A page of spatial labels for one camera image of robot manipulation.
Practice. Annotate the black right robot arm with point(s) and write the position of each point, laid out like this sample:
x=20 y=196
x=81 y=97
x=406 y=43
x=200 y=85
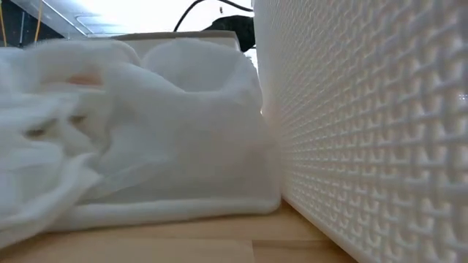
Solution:
x=237 y=31

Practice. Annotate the white cloth garment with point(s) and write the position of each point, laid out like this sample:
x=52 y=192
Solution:
x=139 y=139

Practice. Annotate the white textured plastic basket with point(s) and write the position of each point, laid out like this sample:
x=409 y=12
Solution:
x=365 y=128

